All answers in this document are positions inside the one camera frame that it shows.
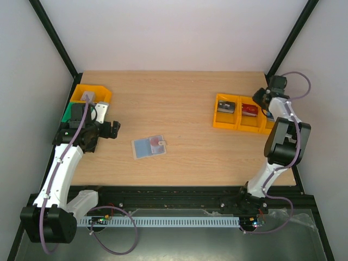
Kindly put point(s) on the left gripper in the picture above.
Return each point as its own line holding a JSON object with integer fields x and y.
{"x": 106, "y": 133}

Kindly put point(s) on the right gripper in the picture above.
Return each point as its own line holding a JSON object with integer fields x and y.
{"x": 261, "y": 95}

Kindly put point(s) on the white card holder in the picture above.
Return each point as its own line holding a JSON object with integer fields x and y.
{"x": 148, "y": 147}

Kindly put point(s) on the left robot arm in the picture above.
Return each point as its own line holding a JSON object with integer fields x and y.
{"x": 52, "y": 218}

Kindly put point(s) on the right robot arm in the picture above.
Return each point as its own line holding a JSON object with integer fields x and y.
{"x": 284, "y": 147}

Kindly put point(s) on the red card stack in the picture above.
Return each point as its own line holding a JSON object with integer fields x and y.
{"x": 249, "y": 110}

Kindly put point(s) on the blue card stack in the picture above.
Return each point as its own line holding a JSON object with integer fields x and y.
{"x": 270, "y": 117}

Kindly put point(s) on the yellow bin with red cards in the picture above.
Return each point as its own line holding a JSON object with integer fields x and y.
{"x": 250, "y": 124}

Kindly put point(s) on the yellow bin with blue cards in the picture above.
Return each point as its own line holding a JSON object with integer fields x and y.
{"x": 268, "y": 126}

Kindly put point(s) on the black card stack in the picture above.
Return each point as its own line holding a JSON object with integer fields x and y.
{"x": 226, "y": 107}

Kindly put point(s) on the yellow bin with black cards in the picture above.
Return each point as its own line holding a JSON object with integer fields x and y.
{"x": 225, "y": 120}

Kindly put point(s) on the grey holder in yellow bin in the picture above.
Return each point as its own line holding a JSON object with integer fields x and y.
{"x": 88, "y": 96}

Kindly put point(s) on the yellow bin far left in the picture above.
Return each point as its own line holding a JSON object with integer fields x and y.
{"x": 95, "y": 94}

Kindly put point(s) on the green bin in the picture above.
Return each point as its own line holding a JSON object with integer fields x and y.
{"x": 67, "y": 114}

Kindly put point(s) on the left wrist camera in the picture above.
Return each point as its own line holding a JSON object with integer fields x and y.
{"x": 101, "y": 109}

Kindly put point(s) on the right black frame post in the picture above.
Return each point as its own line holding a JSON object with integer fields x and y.
{"x": 292, "y": 36}

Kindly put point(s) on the black frame post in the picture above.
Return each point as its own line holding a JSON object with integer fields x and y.
{"x": 55, "y": 39}
{"x": 292, "y": 36}

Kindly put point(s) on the white slotted cable duct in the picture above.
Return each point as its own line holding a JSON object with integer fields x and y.
{"x": 166, "y": 222}

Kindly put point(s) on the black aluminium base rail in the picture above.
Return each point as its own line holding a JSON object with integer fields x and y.
{"x": 220, "y": 199}

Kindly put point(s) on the left black frame post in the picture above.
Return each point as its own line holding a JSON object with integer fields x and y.
{"x": 55, "y": 39}

